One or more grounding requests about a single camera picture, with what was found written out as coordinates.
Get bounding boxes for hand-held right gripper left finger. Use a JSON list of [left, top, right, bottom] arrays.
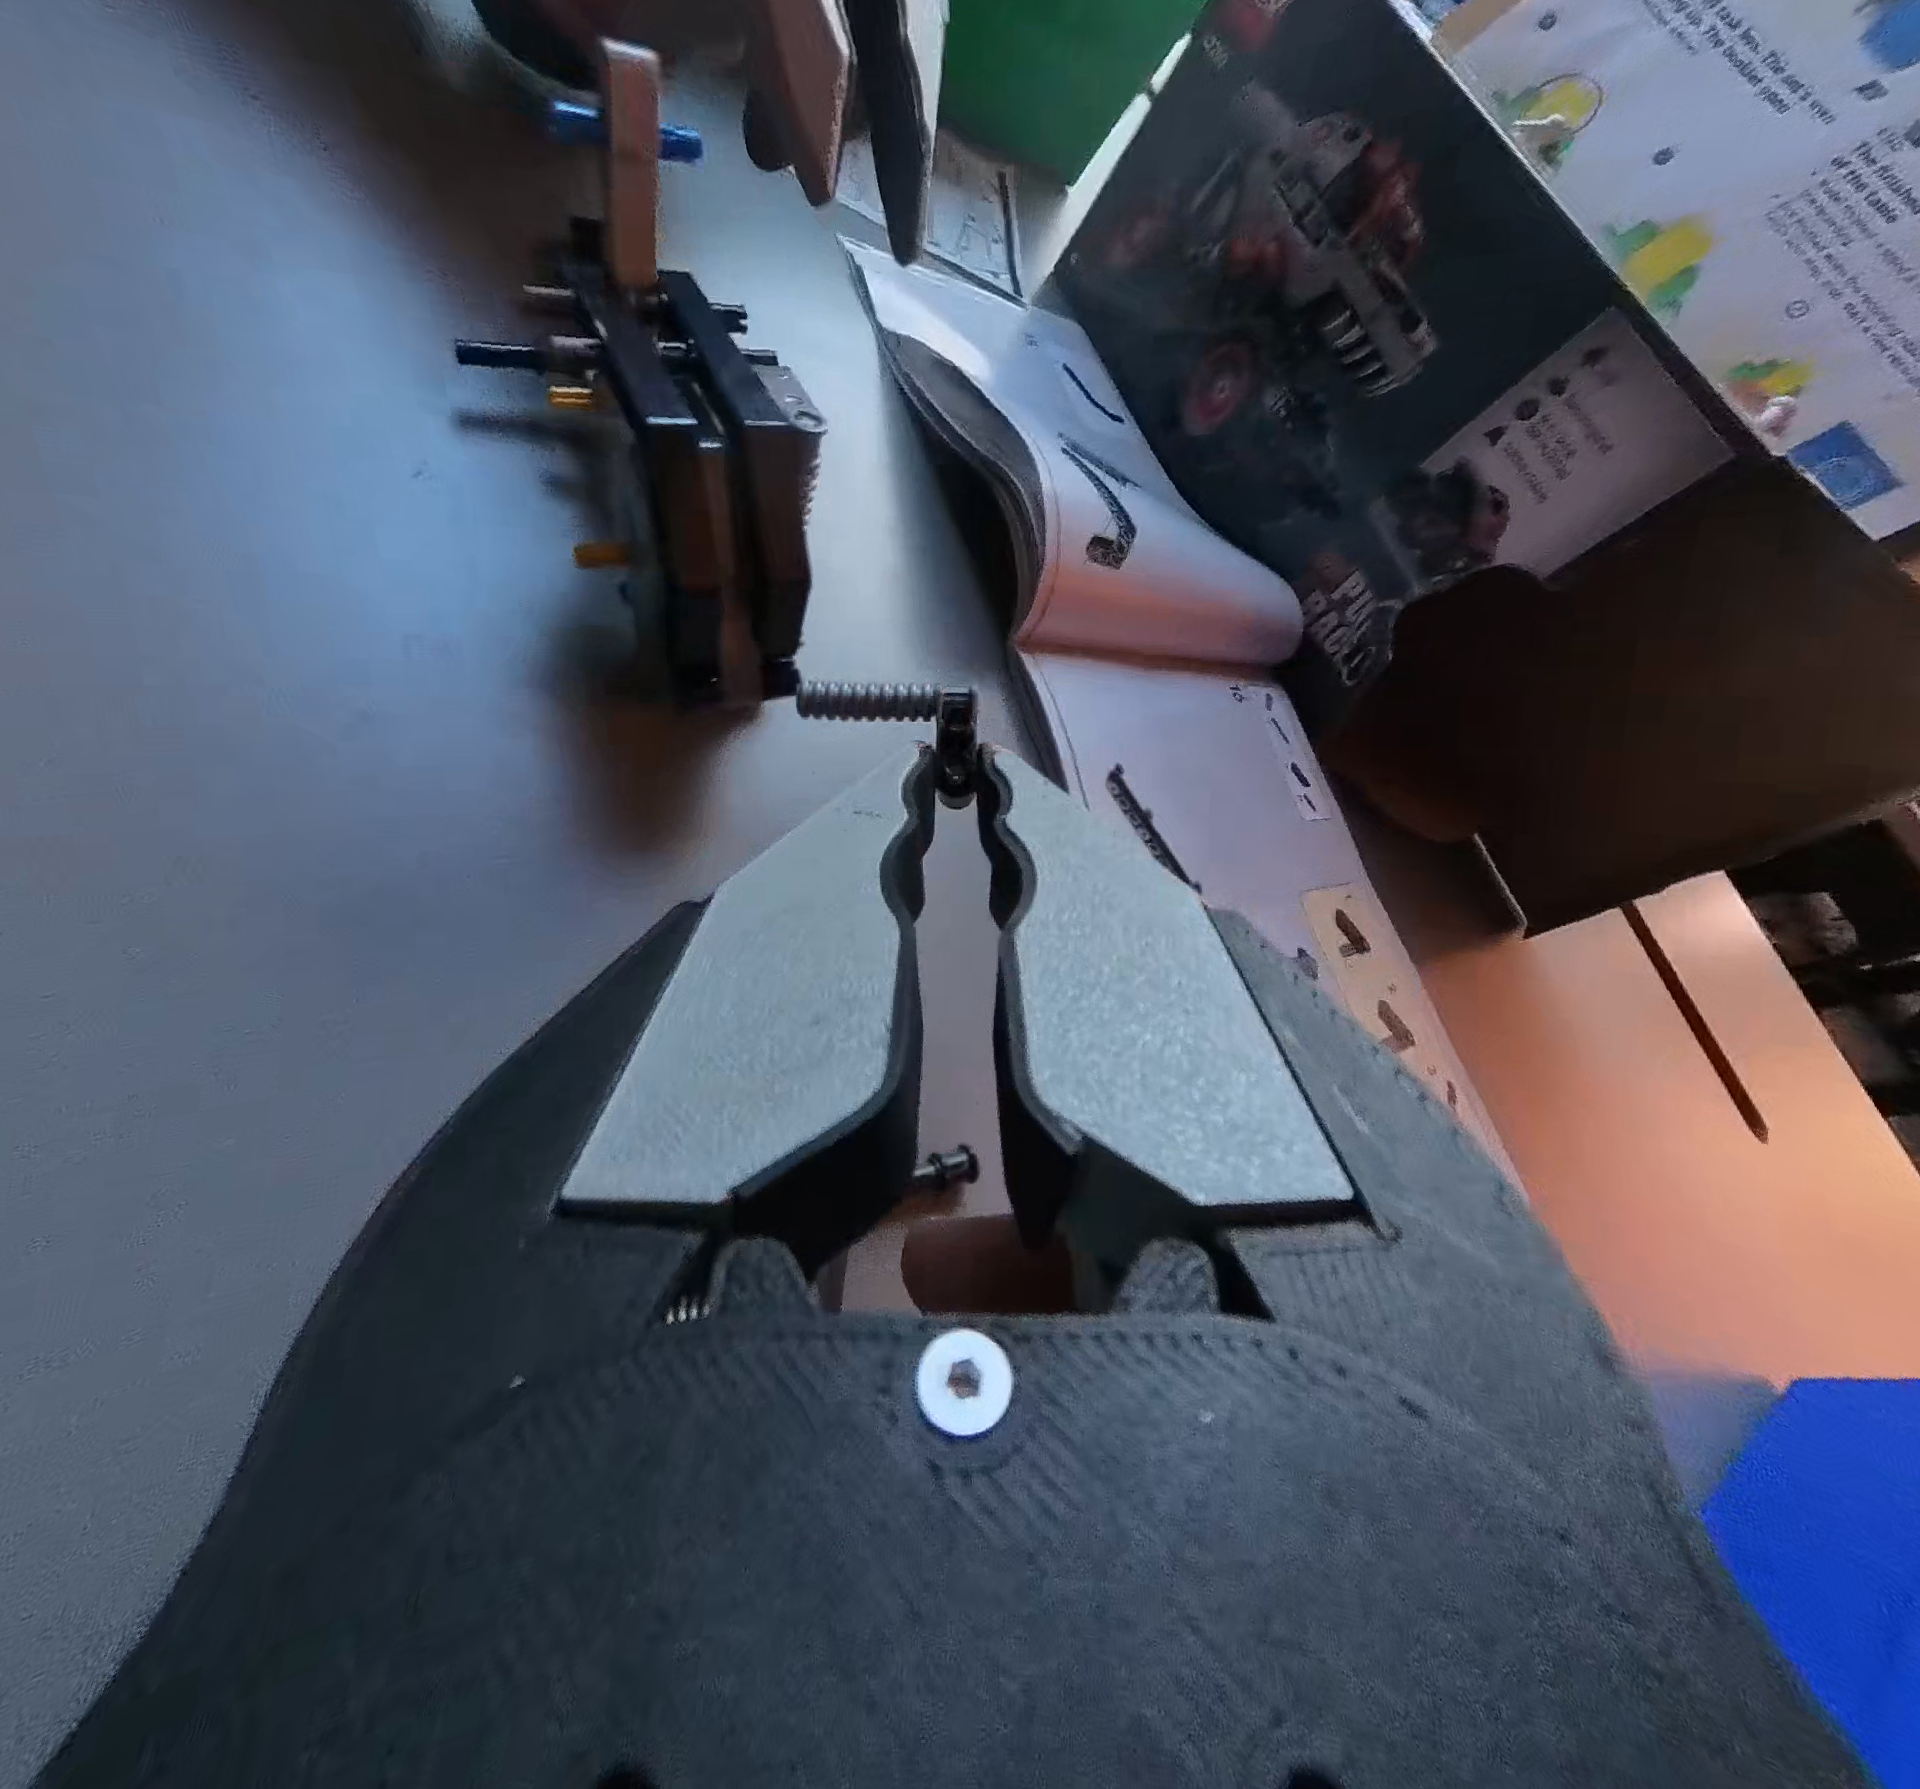
[[558, 746, 942, 1215]]

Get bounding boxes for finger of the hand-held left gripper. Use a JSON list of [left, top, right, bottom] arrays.
[[732, 0, 857, 210], [820, 0, 956, 271]]

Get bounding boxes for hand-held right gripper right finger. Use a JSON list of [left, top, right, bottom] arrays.
[[974, 746, 1361, 1225]]

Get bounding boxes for grey lego spring shock absorber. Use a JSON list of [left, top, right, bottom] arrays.
[[795, 678, 987, 811]]

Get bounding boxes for black and grey lego assembly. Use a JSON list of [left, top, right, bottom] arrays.
[[454, 38, 830, 711]]

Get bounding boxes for lego instruction booklet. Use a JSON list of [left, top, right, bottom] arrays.
[[836, 136, 1508, 1178]]

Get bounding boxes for black lego set box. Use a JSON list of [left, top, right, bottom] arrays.
[[1046, 0, 1780, 745]]

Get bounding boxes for green plastic bin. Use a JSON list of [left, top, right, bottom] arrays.
[[933, 0, 1227, 190]]

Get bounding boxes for dark cardboard box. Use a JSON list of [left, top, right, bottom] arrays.
[[1326, 459, 1920, 940]]

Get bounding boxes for white printed poster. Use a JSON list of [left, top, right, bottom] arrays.
[[1437, 0, 1920, 543]]

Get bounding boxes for blue flat object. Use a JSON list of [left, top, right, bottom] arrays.
[[1700, 1374, 1920, 1789]]

